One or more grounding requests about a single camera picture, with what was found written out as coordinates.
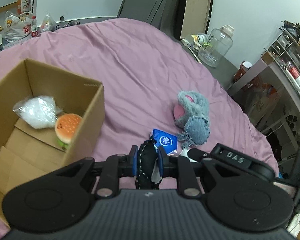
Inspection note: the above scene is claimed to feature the clear glass jar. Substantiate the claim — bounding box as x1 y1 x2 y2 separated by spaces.
198 24 235 68

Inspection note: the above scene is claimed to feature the blue tissue packet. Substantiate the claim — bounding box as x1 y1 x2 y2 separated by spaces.
151 129 178 155

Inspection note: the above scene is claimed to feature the pink bed sheet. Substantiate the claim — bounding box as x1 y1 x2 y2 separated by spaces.
0 17 280 240

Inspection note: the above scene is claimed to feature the hamburger plush toy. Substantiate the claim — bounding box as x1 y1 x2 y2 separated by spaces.
55 113 83 149

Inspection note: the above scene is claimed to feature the person's left hand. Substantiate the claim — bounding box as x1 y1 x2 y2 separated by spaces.
273 181 296 198

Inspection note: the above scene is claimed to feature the brown framed board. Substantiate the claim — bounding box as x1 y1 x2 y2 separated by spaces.
179 0 213 38

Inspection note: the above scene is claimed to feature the grey plush toy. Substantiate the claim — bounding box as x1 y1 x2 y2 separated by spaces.
173 90 210 150

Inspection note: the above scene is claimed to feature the cluttered white desk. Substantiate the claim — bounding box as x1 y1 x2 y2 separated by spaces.
228 20 300 156

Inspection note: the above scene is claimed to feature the black knitted soft item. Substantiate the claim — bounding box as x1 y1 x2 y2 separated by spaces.
135 136 162 190

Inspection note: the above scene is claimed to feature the brown cardboard box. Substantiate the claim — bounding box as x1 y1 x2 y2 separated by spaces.
0 59 105 222

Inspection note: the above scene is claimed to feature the clear bag white stuffing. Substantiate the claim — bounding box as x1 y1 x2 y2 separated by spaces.
13 95 63 129

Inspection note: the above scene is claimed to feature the white plastic shopping bag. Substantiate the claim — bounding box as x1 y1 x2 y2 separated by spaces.
4 11 33 42

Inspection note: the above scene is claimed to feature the red capped plastic bottle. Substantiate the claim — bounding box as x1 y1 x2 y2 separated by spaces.
31 16 39 37

